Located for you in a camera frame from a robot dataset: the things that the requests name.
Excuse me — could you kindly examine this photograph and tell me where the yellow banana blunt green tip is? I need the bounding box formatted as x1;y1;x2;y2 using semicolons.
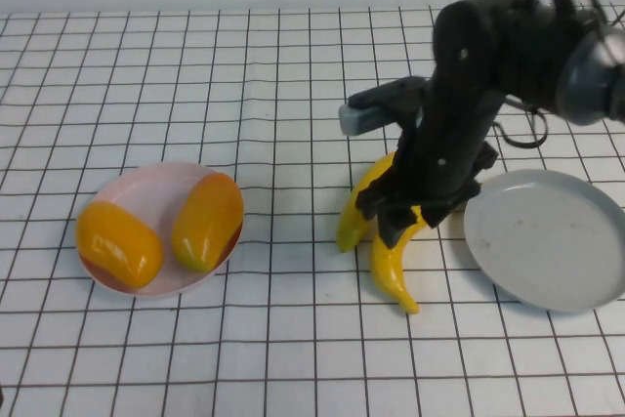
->
336;150;400;255

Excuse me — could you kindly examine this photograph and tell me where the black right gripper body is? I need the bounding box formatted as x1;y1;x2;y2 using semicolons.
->
389;77;505;209

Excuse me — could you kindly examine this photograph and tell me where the pink round plate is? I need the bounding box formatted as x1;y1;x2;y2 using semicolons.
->
77;161;245;301

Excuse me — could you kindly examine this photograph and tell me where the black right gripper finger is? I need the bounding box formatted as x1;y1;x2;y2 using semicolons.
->
354;177;417;250
421;180;483;231

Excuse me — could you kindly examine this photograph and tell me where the yellow banana narrow curved tail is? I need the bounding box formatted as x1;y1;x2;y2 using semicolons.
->
369;205;427;315

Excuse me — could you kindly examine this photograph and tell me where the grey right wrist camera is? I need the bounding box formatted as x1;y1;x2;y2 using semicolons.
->
337;77;427;138

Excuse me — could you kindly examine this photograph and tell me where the grey round plate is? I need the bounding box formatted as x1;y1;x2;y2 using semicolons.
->
462;168;625;313

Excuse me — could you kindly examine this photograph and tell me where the white grid tablecloth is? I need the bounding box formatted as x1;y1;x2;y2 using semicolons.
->
0;1;625;417

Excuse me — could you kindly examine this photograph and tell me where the orange mango with green tip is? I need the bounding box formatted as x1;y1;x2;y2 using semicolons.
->
170;172;244;274

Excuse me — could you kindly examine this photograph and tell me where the thin black right camera cable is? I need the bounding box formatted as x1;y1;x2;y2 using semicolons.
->
491;99;552;150

